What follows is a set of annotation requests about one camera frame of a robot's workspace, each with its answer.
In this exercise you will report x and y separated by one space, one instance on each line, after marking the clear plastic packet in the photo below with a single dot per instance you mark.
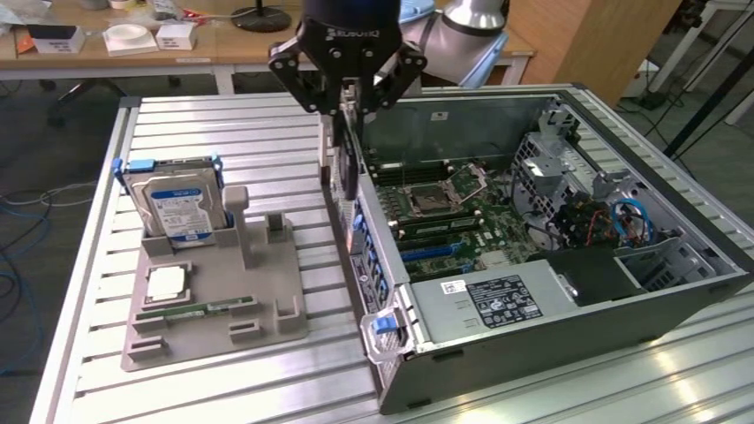
162 9

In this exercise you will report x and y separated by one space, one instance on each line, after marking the white box with black top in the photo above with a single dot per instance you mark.
59 44

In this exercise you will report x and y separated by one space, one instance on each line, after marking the green motherboard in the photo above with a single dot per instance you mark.
489 229

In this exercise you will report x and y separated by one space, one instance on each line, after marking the black lamp base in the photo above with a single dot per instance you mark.
262 22

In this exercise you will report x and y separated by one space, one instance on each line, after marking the white warning sticker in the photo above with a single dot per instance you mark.
440 115

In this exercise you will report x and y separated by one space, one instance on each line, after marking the grey power supply unit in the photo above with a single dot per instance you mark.
448 313

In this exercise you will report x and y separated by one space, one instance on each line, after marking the black Nvidia graphics card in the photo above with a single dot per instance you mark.
347 168

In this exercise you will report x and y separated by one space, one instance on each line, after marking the orange card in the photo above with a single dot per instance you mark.
24 44

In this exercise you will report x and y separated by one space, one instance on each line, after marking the hard disk with blue rails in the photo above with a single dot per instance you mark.
177 207

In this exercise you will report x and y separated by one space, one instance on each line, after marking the white cardboard box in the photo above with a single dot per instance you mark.
177 37

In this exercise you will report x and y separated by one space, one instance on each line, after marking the green RAM stick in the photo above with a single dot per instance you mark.
189 309

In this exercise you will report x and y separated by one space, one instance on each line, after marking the grey plastic parts rack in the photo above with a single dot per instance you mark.
235 309

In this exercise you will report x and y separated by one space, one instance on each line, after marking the white metal frame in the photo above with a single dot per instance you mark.
709 84

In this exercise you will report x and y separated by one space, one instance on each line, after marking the wooden cabinet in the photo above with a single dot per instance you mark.
589 44

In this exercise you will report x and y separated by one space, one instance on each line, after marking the large metal disk bay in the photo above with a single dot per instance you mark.
548 168

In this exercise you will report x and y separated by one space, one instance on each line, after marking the small metal disk bay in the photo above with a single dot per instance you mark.
677 260

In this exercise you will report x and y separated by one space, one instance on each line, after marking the metal socket cover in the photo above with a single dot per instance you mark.
472 166

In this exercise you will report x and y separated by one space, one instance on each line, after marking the CPU socket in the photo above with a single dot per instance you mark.
430 199

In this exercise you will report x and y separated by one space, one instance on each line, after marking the white bin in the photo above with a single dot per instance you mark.
640 84

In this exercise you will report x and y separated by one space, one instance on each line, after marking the open dark PC case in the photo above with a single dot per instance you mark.
530 353

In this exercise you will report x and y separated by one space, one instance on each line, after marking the wooden desk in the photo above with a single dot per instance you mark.
89 58

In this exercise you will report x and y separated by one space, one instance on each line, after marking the black office chair base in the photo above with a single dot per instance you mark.
65 99

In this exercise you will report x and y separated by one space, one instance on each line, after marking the red small packet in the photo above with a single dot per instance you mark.
195 16

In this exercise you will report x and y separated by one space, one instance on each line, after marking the black plastic air shroud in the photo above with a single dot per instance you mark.
589 274

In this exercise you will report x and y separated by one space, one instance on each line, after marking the blue expansion slot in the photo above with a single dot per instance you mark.
430 253

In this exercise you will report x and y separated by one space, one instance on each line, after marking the silver CPU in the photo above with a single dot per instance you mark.
165 282

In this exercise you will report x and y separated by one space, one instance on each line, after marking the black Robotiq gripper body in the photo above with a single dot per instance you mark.
350 48

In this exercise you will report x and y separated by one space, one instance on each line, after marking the beige tape roll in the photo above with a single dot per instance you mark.
125 4

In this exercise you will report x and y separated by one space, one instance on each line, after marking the grey cup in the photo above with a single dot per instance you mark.
94 4

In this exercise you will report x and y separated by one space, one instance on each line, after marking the blue case release latch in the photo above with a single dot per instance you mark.
383 327

